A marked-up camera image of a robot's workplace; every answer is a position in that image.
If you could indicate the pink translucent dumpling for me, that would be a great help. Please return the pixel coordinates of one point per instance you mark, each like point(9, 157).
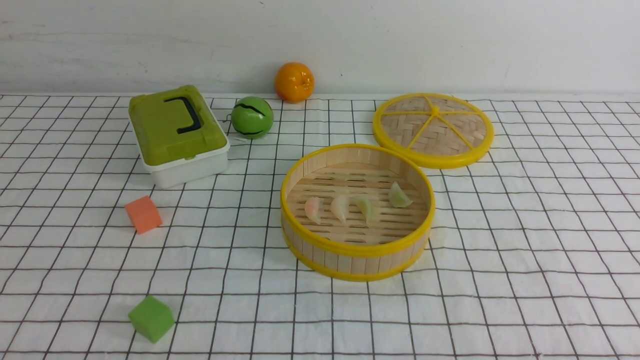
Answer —
point(312, 209)

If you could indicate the white translucent dumpling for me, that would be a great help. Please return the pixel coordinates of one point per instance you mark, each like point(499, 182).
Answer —
point(339, 207)

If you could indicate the pale green dumpling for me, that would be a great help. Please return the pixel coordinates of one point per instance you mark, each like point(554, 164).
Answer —
point(366, 207)

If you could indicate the green tinted dumpling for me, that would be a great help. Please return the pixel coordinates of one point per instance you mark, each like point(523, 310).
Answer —
point(397, 197)

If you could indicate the yellow rimmed bamboo steamer tray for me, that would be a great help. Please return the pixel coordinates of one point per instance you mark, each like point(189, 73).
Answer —
point(396, 237)

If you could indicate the yellow rimmed bamboo steamer lid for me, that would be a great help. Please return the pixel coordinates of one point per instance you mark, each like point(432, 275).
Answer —
point(433, 130)

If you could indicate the green toy watermelon ball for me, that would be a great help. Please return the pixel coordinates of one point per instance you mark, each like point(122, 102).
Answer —
point(252, 117)

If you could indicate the orange toy fruit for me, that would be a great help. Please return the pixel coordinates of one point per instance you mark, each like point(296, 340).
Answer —
point(294, 82)

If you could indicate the green lid white storage box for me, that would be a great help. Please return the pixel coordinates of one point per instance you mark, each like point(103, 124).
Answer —
point(178, 136)

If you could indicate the orange foam cube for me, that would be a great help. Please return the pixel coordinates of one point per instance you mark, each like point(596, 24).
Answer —
point(143, 214)

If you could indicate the green foam cube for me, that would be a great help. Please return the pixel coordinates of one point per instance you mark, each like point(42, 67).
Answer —
point(152, 318)

